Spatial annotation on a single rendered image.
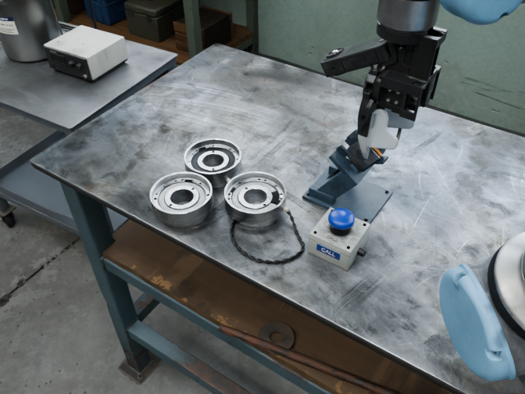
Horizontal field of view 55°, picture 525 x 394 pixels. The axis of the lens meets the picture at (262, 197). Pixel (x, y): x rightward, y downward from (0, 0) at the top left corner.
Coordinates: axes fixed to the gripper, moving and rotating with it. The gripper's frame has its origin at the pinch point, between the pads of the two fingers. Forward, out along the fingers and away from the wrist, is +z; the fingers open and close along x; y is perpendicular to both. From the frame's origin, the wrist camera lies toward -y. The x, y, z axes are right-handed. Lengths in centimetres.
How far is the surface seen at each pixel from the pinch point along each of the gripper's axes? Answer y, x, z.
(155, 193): -28.5, -20.9, 9.9
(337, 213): 1.3, -12.1, 5.3
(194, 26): -125, 96, 47
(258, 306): -12.1, -14.1, 37.8
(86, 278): -92, -8, 93
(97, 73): -89, 16, 22
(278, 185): -12.2, -7.4, 9.8
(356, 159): -1.2, -1.3, 3.0
